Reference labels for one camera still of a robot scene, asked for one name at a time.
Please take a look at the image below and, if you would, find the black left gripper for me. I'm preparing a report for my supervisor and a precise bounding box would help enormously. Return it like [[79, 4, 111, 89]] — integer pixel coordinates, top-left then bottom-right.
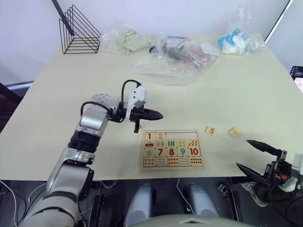
[[129, 106, 164, 133]]

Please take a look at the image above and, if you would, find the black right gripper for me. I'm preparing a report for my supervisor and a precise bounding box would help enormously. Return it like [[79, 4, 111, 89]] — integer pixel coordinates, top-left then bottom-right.
[[236, 139, 293, 189]]

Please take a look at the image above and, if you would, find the wooden number puzzle board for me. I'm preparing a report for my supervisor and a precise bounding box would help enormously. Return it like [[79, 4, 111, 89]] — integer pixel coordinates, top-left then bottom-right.
[[139, 129, 205, 168]]

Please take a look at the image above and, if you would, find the yellow number 4 tile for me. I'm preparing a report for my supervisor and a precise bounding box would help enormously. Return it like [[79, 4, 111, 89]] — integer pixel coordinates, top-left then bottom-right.
[[227, 127, 242, 139]]

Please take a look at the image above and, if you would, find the red number 10 tile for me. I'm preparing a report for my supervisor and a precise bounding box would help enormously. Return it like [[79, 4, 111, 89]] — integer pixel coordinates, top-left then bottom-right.
[[188, 147, 202, 157]]

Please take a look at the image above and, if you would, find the orange number 5 tile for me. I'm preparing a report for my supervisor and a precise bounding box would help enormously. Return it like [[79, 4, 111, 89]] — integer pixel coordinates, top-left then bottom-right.
[[205, 126, 218, 137]]

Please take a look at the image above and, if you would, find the white sneaker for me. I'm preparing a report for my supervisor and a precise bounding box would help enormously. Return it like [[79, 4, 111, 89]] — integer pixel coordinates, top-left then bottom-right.
[[241, 181, 267, 208]]

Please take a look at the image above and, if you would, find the black trouser leg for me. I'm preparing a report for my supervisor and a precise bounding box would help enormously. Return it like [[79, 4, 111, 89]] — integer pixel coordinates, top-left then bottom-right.
[[257, 184, 303, 227]]

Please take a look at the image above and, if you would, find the empty clear plastic bag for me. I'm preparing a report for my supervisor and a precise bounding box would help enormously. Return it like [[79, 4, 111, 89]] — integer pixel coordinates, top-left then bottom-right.
[[131, 53, 204, 86]]

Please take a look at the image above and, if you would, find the blue shapes picture tile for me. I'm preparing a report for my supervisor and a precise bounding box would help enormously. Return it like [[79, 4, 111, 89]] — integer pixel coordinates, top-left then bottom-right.
[[155, 157, 169, 167]]

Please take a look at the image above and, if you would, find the ten dark dots picture tile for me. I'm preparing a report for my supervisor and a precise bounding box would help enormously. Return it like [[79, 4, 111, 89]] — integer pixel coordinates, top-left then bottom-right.
[[190, 157, 204, 167]]

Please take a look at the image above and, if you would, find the grey rounded shape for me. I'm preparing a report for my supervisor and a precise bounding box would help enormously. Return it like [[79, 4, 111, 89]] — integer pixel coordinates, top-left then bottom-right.
[[125, 183, 155, 227], [188, 183, 219, 221]]

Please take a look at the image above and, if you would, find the plastic bag with mixed items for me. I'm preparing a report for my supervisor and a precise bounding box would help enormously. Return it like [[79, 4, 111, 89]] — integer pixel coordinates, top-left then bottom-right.
[[149, 33, 221, 71]]

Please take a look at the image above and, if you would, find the plastic bag with grey cloth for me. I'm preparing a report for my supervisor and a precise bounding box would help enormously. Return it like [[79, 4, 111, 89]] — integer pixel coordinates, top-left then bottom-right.
[[99, 20, 152, 56]]

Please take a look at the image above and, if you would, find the grey curved body shell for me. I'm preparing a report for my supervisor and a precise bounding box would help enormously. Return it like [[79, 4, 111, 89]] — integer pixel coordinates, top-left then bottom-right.
[[131, 214, 258, 227]]

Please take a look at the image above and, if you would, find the lit display screen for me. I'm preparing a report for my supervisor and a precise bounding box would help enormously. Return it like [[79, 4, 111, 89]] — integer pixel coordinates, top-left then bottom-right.
[[290, 66, 303, 96]]

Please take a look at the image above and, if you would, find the plastic bag with blue-white items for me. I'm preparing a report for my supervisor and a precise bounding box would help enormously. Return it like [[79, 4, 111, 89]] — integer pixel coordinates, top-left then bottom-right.
[[216, 4, 266, 56]]

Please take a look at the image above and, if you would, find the dark side stand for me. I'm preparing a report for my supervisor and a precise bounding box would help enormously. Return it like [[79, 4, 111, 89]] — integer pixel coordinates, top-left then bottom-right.
[[0, 80, 34, 133]]

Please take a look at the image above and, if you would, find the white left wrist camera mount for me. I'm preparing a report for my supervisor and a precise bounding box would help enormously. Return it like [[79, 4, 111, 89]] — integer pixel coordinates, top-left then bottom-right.
[[125, 85, 149, 122]]

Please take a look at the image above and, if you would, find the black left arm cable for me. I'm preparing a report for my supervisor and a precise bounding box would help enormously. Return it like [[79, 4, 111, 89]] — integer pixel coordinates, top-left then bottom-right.
[[80, 79, 143, 116]]

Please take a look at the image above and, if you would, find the black table frame leg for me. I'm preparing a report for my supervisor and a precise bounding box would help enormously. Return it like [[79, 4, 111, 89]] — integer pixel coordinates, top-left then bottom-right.
[[90, 193, 106, 227], [226, 186, 245, 227]]

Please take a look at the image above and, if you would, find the thin white cable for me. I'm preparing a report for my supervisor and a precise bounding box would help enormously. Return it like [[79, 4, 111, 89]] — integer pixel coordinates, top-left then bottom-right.
[[0, 180, 20, 227], [28, 183, 48, 203], [176, 177, 190, 214]]

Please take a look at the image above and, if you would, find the black wire file rack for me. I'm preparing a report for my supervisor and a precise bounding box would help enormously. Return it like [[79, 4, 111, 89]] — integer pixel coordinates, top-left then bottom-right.
[[58, 4, 102, 55]]

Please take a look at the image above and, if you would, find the black slanted frame bar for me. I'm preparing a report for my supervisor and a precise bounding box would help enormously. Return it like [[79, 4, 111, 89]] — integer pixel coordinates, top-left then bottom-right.
[[264, 0, 294, 44], [51, 0, 73, 34]]

